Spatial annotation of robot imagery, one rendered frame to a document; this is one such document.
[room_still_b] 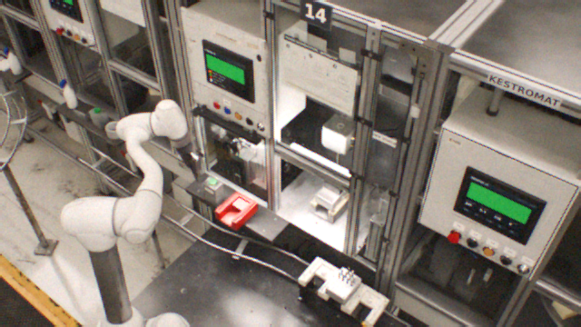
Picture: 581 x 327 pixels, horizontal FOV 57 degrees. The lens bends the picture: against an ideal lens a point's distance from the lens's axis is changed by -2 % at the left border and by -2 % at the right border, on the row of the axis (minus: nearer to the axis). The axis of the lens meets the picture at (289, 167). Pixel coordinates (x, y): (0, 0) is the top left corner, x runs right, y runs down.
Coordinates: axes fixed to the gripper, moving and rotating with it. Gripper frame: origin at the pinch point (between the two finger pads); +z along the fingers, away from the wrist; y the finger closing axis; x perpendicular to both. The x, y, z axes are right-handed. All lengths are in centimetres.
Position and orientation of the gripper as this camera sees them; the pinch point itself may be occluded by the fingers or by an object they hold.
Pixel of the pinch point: (197, 174)
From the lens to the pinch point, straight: 252.2
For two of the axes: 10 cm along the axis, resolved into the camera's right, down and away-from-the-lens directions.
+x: -6.1, 6.4, -4.7
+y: -7.6, -3.2, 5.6
